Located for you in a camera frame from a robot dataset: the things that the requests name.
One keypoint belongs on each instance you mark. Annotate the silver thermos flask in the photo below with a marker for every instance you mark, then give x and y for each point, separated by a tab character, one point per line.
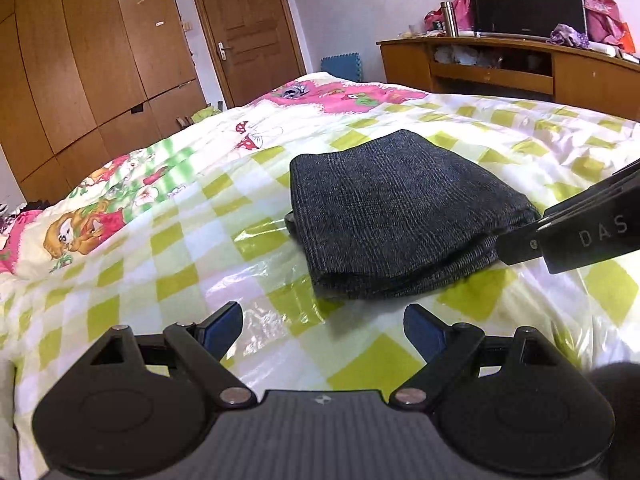
448	20

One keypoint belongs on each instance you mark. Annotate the bed with checkered quilt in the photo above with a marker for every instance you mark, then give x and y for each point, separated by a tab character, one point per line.
200	240

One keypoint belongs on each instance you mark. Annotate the dark grey pants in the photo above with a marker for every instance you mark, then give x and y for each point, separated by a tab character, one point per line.
400	210

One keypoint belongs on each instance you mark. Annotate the wooden TV cabinet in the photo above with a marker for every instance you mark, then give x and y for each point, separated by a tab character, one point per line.
590	75

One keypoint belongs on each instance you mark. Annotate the black flat screen TV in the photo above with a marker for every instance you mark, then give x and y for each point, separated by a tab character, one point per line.
530	0

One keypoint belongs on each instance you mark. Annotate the green cloth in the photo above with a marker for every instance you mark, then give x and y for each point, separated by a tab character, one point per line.
205	112

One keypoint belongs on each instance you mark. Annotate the white items in cabinet shelf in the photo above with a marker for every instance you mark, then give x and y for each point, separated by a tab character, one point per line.
465	55

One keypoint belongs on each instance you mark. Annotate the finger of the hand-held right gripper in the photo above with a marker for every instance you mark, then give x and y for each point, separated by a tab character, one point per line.
522	247

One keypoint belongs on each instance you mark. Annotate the wooden wardrobe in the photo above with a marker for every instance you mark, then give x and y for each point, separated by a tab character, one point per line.
75	70

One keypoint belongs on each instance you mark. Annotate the purple cloth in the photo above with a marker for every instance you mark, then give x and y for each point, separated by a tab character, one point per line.
567	36

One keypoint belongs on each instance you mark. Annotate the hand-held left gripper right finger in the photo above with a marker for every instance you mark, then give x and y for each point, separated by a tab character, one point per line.
425	332

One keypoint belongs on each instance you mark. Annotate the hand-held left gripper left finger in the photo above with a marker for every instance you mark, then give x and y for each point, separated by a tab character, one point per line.
225	327

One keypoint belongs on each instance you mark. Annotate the blue foam mat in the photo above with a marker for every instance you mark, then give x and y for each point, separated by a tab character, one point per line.
340	66

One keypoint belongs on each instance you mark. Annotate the wooden door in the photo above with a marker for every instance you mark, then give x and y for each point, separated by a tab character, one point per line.
250	25

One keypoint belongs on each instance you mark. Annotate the pink cloth cover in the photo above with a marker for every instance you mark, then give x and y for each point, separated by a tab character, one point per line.
602	5

